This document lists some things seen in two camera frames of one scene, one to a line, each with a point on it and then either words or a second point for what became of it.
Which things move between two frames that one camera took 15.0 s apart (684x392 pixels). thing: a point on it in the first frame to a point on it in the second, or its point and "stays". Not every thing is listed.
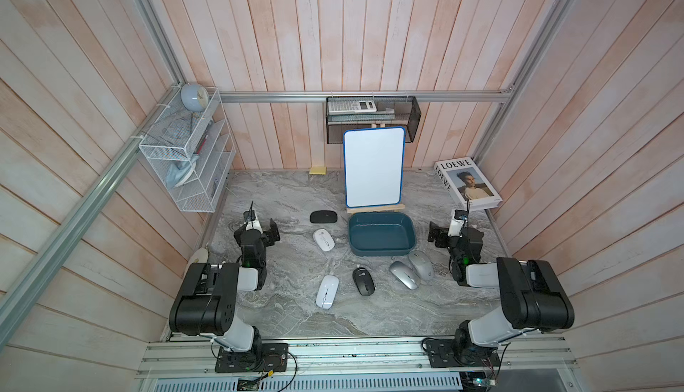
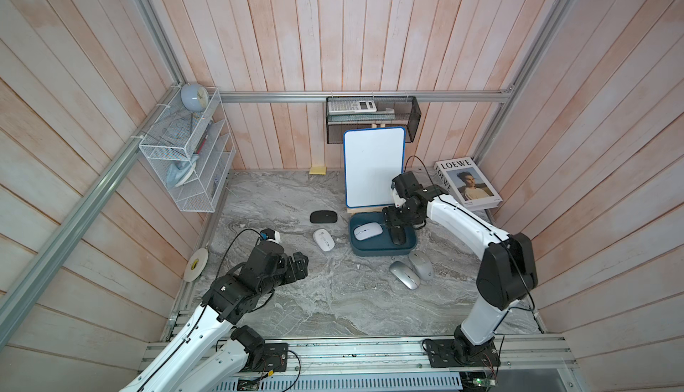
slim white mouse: x=328 y=290 to x=368 y=230
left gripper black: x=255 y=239 to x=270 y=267
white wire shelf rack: x=191 y=145 stays
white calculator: x=349 y=107 stays
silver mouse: x=404 y=273 stays
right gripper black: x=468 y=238 to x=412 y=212
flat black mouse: x=323 y=216 stays
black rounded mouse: x=363 y=281 to x=398 y=235
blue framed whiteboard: x=374 y=167 stays
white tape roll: x=199 y=256 stays
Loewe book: x=468 y=183 stays
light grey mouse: x=422 y=265 stays
